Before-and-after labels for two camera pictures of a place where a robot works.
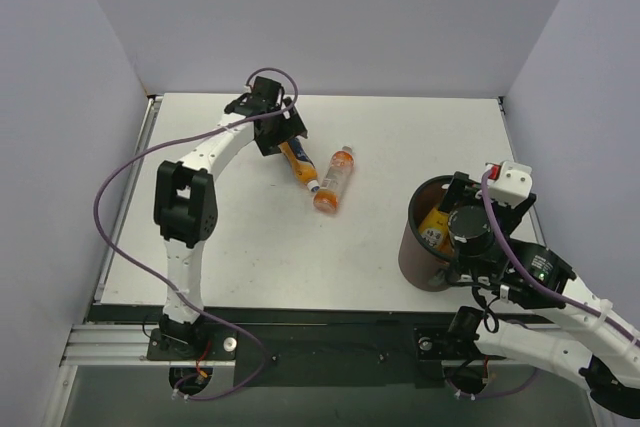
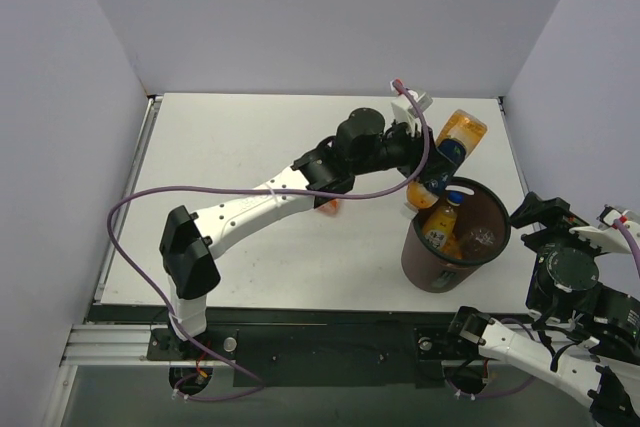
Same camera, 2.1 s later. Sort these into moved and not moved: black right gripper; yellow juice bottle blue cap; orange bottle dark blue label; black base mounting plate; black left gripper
Moved: orange bottle dark blue label; black right gripper; black left gripper
Not moved: black base mounting plate; yellow juice bottle blue cap
